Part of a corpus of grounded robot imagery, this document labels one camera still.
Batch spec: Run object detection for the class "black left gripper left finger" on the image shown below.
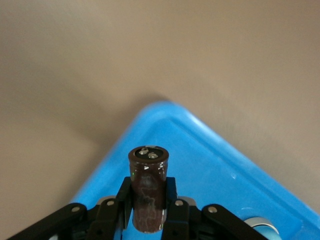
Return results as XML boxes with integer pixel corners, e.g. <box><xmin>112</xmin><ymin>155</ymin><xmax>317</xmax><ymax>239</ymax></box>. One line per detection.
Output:
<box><xmin>7</xmin><ymin>176</ymin><xmax>133</xmax><ymax>240</ymax></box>

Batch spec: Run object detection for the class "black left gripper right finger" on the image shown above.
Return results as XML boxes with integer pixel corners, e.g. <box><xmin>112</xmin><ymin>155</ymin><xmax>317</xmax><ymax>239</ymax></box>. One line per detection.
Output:
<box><xmin>161</xmin><ymin>176</ymin><xmax>270</xmax><ymax>240</ymax></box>

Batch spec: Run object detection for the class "dark brown small block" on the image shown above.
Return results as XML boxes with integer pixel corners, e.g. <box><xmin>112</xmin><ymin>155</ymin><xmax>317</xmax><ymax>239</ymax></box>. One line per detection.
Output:
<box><xmin>127</xmin><ymin>145</ymin><xmax>170</xmax><ymax>234</ymax></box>

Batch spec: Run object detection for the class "light blue service bell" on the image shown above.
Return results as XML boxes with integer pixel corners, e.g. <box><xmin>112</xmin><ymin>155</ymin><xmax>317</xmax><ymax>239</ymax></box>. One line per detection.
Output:
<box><xmin>243</xmin><ymin>216</ymin><xmax>281</xmax><ymax>240</ymax></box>

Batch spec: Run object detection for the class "blue plastic tray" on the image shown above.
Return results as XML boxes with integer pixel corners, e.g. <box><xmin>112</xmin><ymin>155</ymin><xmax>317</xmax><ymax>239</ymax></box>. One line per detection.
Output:
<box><xmin>69</xmin><ymin>100</ymin><xmax>320</xmax><ymax>240</ymax></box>

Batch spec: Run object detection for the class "brown table cover mat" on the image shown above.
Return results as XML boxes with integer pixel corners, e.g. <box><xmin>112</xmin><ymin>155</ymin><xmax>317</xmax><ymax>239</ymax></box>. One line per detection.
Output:
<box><xmin>0</xmin><ymin>0</ymin><xmax>320</xmax><ymax>240</ymax></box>

